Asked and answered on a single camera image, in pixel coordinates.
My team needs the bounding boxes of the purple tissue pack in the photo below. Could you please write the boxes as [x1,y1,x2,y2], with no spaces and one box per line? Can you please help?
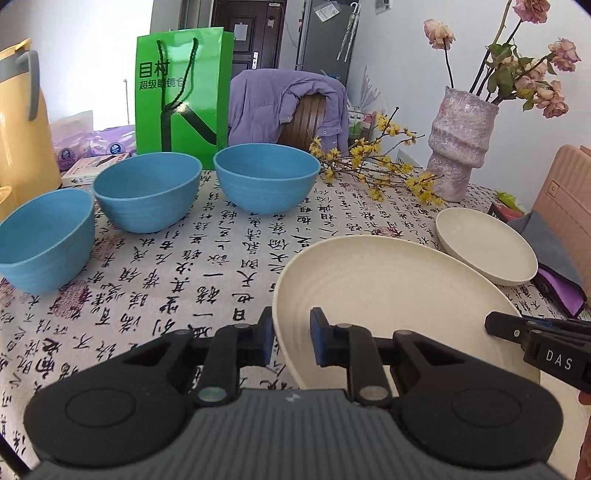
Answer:
[92,128,137,158]
[50,111,95,171]

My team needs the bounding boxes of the pink textured vase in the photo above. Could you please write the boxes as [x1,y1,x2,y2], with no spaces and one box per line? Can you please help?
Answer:
[425,87,500,203]

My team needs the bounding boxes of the yellow thermos jug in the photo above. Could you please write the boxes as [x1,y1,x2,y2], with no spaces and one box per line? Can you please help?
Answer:
[0,39,63,222]

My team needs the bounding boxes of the dried pink rose bouquet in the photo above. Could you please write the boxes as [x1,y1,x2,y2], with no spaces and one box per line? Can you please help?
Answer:
[424,0,581,120]

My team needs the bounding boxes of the dark red box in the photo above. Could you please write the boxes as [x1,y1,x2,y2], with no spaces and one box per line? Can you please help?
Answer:
[488,200,525,219]

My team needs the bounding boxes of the cream round plate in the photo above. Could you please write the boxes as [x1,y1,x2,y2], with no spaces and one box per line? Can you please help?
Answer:
[435,208,539,286]
[271,234,542,393]

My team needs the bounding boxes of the white folded umbrella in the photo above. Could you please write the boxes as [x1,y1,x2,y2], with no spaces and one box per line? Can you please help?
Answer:
[337,2,360,61]

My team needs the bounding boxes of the grey refrigerator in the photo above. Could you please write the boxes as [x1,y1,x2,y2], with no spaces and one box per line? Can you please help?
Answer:
[295,0,360,88]

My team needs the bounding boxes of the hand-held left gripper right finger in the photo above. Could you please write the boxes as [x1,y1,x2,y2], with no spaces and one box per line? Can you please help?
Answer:
[309,307,462,407]

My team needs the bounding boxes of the grey cloth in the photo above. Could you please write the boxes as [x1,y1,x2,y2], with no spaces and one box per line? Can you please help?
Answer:
[508,210,588,301]

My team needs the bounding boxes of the purple padded jacket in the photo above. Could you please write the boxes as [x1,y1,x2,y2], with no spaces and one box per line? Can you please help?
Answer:
[228,69,349,158]

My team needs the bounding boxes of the yellow blossom branches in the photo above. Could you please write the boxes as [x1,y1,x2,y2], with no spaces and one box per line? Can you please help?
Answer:
[308,107,446,206]

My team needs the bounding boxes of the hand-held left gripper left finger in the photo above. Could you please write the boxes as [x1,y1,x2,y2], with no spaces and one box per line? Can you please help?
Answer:
[121,307,275,407]

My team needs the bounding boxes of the blue plastic bowl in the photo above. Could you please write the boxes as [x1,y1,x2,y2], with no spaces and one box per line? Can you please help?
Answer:
[213,144,321,215]
[0,188,96,295]
[93,153,202,234]

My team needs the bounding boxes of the wire storage rack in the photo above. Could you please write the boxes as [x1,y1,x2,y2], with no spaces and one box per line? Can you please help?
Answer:
[347,107,386,141]

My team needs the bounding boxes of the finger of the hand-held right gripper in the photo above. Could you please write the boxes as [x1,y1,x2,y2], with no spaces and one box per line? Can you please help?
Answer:
[485,311,591,344]

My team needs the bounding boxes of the brown wooden chair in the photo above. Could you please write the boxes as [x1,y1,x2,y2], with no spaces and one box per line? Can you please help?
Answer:
[279,95,329,149]

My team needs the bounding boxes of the green paper bag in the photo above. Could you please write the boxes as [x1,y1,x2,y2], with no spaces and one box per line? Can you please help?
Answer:
[135,28,235,158]

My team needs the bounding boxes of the calligraphy print tablecloth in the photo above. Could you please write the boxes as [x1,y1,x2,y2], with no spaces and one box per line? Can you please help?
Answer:
[0,168,591,480]

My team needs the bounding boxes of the dark brown door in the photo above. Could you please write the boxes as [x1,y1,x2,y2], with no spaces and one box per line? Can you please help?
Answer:
[210,0,287,79]

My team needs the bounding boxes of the black cable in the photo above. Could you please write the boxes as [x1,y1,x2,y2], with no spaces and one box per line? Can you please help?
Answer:
[0,431,31,478]

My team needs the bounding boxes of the small flat cardboard box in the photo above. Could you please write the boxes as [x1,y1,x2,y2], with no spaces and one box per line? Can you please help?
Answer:
[61,154,130,186]

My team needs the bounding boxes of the pink suitcase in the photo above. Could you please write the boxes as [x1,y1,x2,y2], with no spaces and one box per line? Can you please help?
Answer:
[531,144,591,232]

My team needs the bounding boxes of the purple cloth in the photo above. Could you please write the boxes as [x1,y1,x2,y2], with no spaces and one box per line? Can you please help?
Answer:
[536,265,587,319]

